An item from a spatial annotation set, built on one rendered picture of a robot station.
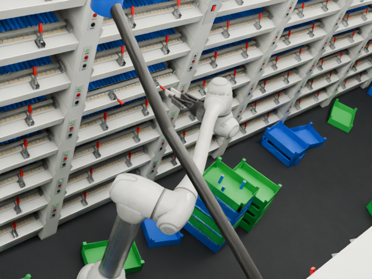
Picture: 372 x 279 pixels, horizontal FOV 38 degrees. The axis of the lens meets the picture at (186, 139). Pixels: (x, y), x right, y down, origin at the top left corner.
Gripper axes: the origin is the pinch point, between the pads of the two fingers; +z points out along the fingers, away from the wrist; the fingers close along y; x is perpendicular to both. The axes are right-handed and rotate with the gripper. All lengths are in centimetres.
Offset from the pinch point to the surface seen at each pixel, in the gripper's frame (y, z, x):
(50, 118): -61, 12, -1
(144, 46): -10.0, 12.2, 22.3
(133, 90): -14.1, 13.2, -0.6
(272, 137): 133, 19, -83
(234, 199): 34, -26, -65
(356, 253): -75, -134, 44
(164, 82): 5.7, 12.4, -1.1
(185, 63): 15.6, 8.9, 9.0
